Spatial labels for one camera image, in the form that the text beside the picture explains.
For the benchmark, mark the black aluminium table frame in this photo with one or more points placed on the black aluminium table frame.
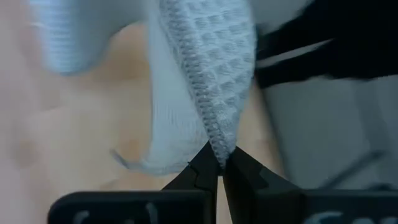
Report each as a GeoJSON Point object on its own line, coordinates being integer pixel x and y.
{"type": "Point", "coordinates": [326, 46]}

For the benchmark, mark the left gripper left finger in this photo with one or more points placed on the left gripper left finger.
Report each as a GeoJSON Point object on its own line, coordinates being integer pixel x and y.
{"type": "Point", "coordinates": [199, 180]}

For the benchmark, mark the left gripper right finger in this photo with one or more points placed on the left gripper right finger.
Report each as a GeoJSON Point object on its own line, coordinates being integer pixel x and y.
{"type": "Point", "coordinates": [248, 186]}

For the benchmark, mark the grey microfiber towel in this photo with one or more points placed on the grey microfiber towel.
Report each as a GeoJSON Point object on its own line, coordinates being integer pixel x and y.
{"type": "Point", "coordinates": [211, 62]}

